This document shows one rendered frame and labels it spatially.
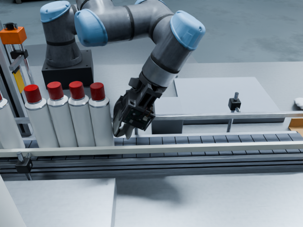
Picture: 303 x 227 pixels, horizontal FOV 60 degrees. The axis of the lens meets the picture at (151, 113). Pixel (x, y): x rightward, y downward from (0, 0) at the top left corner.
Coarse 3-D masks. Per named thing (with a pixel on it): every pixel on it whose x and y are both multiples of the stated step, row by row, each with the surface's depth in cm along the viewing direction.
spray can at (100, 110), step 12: (96, 84) 63; (96, 96) 63; (96, 108) 64; (108, 108) 65; (96, 120) 66; (108, 120) 67; (96, 132) 69; (108, 132) 69; (96, 144) 72; (108, 144) 71
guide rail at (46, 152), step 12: (180, 144) 71; (192, 144) 71; (204, 144) 71; (216, 144) 71; (228, 144) 71; (240, 144) 71; (252, 144) 71; (264, 144) 71; (276, 144) 71; (288, 144) 71; (300, 144) 71; (0, 156) 69; (12, 156) 70; (24, 156) 70
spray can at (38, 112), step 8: (24, 88) 62; (32, 88) 62; (32, 96) 62; (40, 96) 63; (32, 104) 63; (40, 104) 63; (32, 112) 63; (40, 112) 64; (48, 112) 66; (32, 120) 65; (40, 120) 65; (48, 120) 66; (32, 128) 67; (40, 128) 66; (48, 128) 67; (40, 136) 68; (48, 136) 68; (56, 136) 72; (40, 144) 69; (48, 144) 70; (56, 144) 72
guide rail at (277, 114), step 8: (240, 112) 75; (248, 112) 75; (256, 112) 75; (264, 112) 75; (272, 112) 75; (280, 112) 75; (288, 112) 75; (296, 112) 75; (16, 120) 72; (24, 120) 72; (112, 120) 73; (152, 120) 74
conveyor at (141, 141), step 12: (24, 144) 76; (36, 144) 76; (120, 144) 76; (132, 144) 76; (144, 144) 76; (156, 144) 76; (168, 144) 76; (36, 156) 72; (60, 156) 72; (72, 156) 72; (84, 156) 72; (96, 156) 72; (108, 156) 73; (120, 156) 72; (132, 156) 72; (144, 156) 72; (156, 156) 72; (168, 156) 72; (180, 156) 72
